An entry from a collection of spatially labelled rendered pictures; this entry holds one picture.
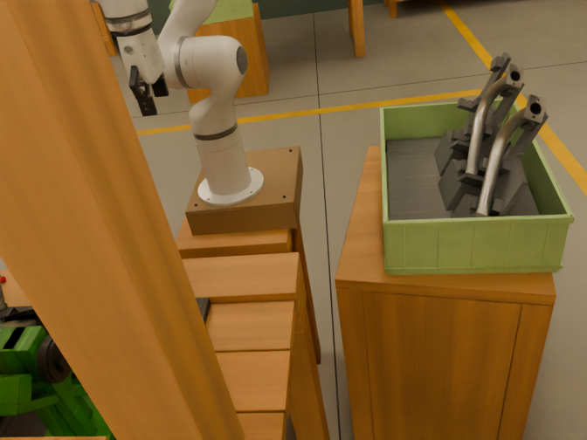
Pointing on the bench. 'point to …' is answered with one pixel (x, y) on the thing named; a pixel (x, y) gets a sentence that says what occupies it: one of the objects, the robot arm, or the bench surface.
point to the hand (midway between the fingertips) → (155, 100)
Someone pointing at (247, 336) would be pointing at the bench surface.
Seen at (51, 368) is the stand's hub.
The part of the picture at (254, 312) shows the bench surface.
